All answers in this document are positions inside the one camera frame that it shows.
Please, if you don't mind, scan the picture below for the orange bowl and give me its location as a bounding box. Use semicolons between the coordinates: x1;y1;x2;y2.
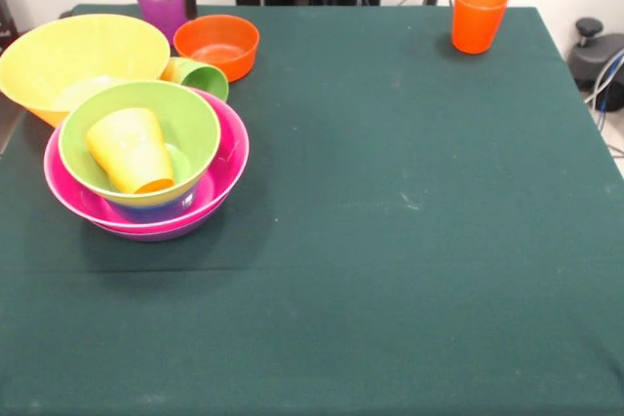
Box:
173;15;260;83

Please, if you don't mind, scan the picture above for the green cup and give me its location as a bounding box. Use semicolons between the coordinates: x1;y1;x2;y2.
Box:
160;56;230;103

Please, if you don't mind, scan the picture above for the green bowl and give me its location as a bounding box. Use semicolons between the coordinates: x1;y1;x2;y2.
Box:
57;80;222;207

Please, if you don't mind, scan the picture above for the large yellow bowl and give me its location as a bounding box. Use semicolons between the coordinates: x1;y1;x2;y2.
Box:
0;14;172;129

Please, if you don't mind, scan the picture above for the large pink bowl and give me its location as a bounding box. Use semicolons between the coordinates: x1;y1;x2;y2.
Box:
43;87;252;235

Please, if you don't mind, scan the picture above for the yellow-orange cup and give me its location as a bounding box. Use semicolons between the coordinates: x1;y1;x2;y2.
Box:
84;107;176;196

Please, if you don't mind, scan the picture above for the blue bowl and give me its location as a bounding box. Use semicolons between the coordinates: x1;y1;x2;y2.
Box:
104;181;201;223

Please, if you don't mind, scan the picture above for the purple cup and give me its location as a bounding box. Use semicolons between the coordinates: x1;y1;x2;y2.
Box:
133;0;190;47

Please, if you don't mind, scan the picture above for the dark grey equipment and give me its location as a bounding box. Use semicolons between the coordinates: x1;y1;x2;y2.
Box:
0;0;23;55

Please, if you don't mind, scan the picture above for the purple bowl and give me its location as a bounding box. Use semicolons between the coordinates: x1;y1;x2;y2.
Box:
90;213;230;243

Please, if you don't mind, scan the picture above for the orange cup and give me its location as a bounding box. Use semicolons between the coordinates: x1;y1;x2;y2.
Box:
450;0;510;56

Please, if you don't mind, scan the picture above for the dark green tablecloth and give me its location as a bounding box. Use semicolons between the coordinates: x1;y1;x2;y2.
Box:
0;2;624;416

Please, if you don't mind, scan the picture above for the black clamp device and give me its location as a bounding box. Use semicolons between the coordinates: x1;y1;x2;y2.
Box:
567;18;624;93

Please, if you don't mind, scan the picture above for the blue-grey cable bundle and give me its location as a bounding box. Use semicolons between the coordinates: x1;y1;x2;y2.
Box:
583;48;624;113

